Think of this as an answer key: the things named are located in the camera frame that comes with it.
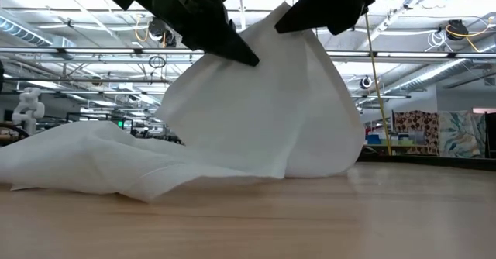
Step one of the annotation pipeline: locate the black cable loop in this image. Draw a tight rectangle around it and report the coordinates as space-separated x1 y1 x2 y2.
148 55 167 69

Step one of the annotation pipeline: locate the silver ventilation duct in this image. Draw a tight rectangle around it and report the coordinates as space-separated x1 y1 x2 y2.
383 45 496 97
0 16 53 47

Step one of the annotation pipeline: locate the ceiling reel with yellow cable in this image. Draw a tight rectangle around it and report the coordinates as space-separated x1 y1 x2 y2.
444 16 496 54

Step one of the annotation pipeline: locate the white robot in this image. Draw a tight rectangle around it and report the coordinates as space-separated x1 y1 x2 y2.
11 87 46 136

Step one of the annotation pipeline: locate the white coiled cable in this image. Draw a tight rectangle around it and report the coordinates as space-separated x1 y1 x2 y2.
425 29 447 53

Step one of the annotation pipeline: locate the black panel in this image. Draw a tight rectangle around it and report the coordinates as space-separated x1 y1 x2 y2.
484 111 496 159

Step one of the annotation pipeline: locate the floral patterned cloth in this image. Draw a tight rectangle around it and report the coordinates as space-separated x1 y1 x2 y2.
438 110 487 159

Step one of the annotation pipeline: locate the long yellow hanging cable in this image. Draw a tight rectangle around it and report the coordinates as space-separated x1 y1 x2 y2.
363 12 393 156

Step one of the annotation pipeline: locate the white cloth towel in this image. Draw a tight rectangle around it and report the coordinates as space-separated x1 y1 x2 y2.
0 2 365 202

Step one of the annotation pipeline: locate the brown patterned cloth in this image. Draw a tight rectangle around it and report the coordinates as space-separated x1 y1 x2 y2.
393 110 441 156

